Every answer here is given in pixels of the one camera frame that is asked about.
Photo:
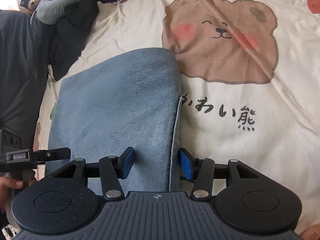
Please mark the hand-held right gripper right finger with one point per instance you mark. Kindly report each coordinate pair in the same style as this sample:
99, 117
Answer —
186, 165

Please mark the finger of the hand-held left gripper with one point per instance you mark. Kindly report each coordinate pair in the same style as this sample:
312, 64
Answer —
50, 154

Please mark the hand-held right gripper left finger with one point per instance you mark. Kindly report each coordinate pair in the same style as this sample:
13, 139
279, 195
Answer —
128, 162

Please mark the person's left hand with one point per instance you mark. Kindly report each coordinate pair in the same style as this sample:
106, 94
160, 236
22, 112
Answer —
8, 185

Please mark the spotted white fluffy blanket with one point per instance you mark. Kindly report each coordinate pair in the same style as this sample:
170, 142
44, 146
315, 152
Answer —
6, 231

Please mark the cream bear printed blanket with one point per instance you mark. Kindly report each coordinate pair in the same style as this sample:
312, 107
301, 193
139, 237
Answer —
225, 80

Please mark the black clothing pile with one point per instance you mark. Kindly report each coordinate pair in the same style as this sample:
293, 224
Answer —
75, 30

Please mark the grey neck pillow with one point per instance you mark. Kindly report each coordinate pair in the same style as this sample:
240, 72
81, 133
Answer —
57, 2

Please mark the small plush doll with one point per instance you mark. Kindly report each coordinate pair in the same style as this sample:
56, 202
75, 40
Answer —
30, 1

